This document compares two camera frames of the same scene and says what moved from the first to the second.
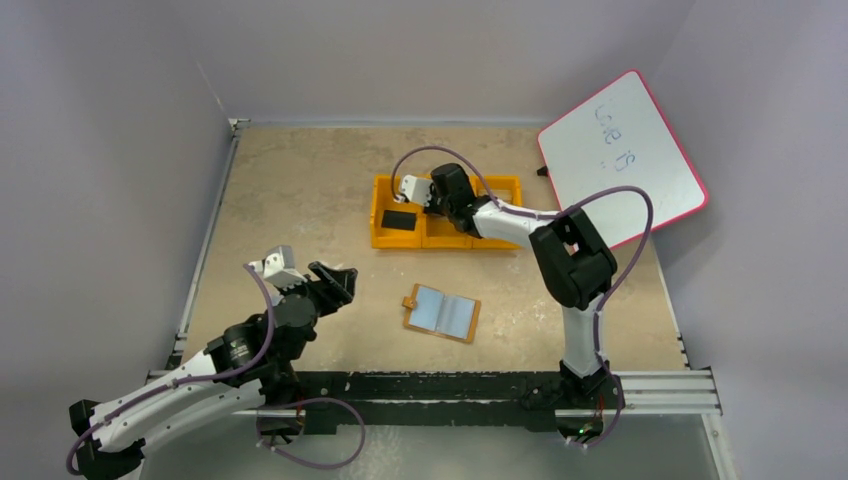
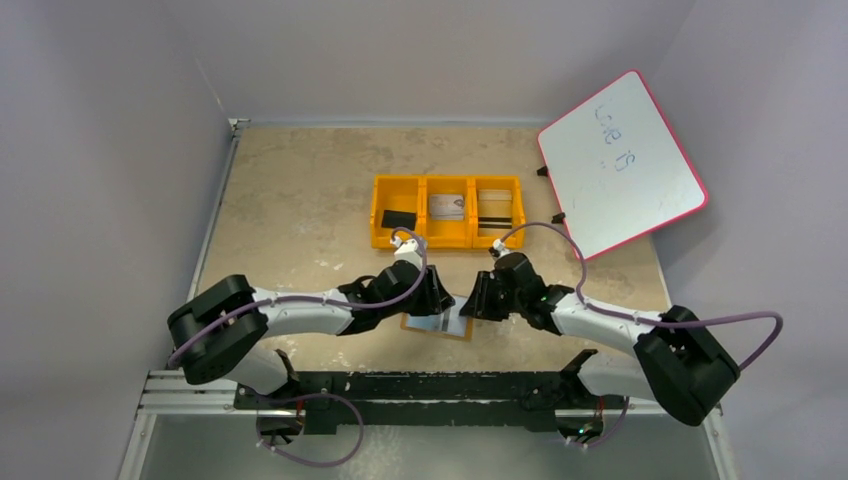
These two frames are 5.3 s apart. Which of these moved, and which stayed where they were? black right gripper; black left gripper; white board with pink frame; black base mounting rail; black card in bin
Moved: black right gripper; black left gripper
Stayed: black card in bin; white board with pink frame; black base mounting rail
